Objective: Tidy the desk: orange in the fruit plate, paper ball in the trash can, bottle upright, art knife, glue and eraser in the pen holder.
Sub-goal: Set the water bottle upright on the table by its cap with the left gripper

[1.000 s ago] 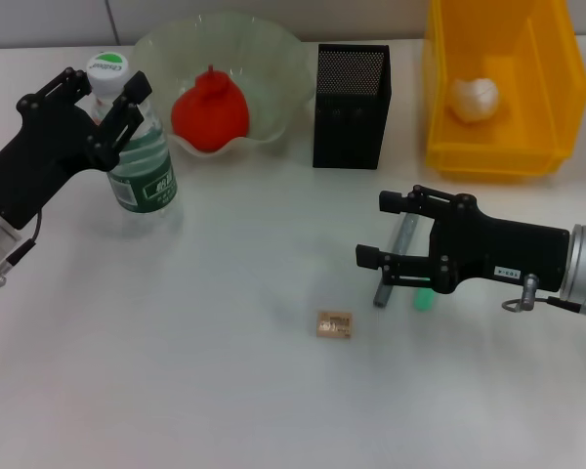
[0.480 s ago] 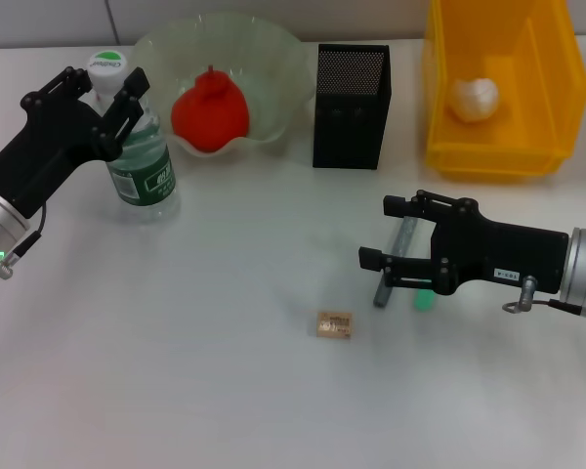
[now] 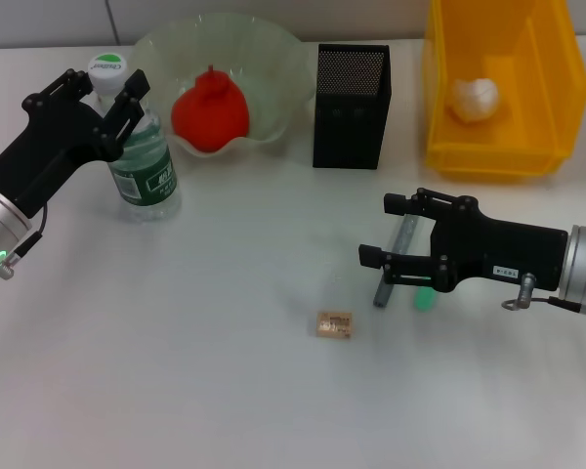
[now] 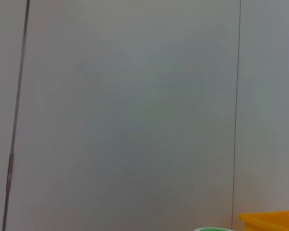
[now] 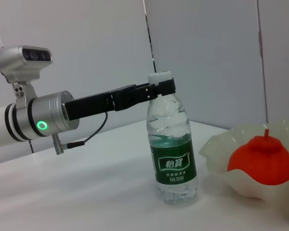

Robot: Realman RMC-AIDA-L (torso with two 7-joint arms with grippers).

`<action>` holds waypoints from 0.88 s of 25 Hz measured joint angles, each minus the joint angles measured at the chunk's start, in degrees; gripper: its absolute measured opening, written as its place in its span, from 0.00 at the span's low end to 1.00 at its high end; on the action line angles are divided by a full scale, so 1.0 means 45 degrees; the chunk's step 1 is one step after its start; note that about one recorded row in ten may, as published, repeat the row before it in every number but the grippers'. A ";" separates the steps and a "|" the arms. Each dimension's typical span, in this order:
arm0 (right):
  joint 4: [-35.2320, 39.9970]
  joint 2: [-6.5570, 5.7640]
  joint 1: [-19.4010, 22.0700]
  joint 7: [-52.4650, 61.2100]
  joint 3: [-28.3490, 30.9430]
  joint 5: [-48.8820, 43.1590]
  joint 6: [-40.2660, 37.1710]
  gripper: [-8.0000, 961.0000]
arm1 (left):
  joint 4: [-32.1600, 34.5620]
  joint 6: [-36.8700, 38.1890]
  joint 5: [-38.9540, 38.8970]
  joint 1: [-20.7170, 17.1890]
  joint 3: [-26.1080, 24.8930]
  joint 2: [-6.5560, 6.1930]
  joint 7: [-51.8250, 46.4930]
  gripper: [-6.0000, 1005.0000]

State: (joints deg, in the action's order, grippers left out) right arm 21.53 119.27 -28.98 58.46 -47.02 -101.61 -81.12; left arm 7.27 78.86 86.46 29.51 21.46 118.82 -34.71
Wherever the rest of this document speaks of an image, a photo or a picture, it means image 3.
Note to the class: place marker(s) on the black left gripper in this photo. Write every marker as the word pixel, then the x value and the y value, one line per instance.
pixel 44 156

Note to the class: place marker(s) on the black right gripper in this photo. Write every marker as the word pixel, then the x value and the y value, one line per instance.
pixel 493 249

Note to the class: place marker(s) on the clear water bottle green label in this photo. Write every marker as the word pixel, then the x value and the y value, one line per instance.
pixel 146 181

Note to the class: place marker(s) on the red-orange fruit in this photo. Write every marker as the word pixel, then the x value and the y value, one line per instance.
pixel 210 117

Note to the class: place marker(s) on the white garlic bulb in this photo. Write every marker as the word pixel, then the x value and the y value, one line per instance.
pixel 473 100

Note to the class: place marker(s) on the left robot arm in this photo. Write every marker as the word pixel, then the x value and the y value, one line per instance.
pixel 0 220

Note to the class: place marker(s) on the grey pen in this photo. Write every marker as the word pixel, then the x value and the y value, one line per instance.
pixel 405 234

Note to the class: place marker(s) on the mint green pen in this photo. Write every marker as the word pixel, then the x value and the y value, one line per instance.
pixel 424 300

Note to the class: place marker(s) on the small beige eraser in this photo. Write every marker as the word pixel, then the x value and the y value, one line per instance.
pixel 335 325

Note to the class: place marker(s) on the black mesh pen holder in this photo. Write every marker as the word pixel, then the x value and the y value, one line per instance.
pixel 347 137

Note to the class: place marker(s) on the pale green glass fruit plate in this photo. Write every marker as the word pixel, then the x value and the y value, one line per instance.
pixel 273 73

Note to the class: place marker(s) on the yellow plastic storage bin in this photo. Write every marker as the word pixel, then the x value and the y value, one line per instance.
pixel 439 122

